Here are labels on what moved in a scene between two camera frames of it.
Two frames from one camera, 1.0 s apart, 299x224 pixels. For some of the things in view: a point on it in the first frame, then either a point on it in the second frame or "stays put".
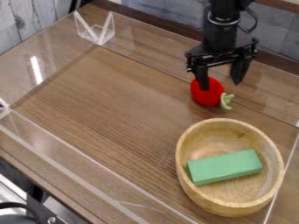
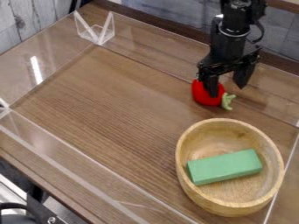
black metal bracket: x=42 y=212 stays put
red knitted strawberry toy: x=213 y=96 stays put
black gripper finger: x=202 y=73 to x=211 y=83
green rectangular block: x=223 y=166 stays put
